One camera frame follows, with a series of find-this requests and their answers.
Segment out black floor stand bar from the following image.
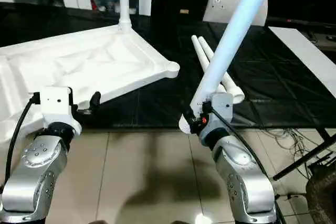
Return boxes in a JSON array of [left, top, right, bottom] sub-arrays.
[[273, 134, 336, 180]]

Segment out black floor cables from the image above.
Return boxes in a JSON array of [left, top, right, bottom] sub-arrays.
[[262, 127, 336, 204]]

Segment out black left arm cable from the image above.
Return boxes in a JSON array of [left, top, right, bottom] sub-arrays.
[[4, 93, 41, 184]]

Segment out white plastic table top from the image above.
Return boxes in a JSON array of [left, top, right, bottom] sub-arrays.
[[0, 24, 180, 143]]

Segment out white plastic bag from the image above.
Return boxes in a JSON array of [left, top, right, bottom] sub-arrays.
[[203, 0, 269, 27]]

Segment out black work mat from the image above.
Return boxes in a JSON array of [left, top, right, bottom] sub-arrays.
[[0, 1, 336, 130]]

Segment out flat white board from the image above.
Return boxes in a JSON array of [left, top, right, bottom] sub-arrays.
[[268, 26, 336, 99]]

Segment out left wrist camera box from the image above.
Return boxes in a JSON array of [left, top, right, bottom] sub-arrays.
[[39, 86, 83, 136]]

